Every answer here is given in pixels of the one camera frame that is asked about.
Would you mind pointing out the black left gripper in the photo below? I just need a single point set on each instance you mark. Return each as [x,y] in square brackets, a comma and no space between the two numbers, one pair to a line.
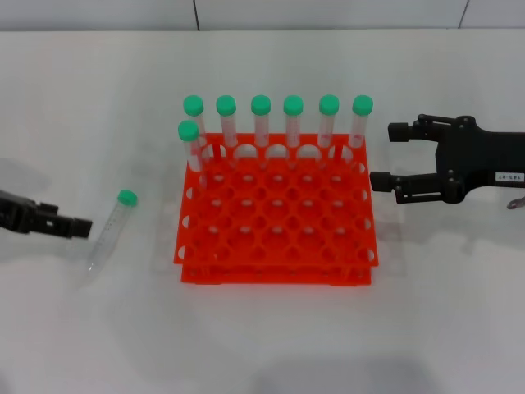
[16,213]

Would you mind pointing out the green-capped tube red markings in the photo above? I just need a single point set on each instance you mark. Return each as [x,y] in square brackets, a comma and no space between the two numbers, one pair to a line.
[261,104]
[193,104]
[188,130]
[362,104]
[226,105]
[293,105]
[329,104]

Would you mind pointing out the green-capped tube black graduations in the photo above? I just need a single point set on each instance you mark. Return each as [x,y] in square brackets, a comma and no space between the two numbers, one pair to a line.
[127,197]

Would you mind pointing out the orange plastic test tube rack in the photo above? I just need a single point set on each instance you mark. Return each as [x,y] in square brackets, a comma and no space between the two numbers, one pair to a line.
[279,230]

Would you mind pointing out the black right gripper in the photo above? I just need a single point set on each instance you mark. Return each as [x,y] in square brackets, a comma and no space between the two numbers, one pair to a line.
[467,160]

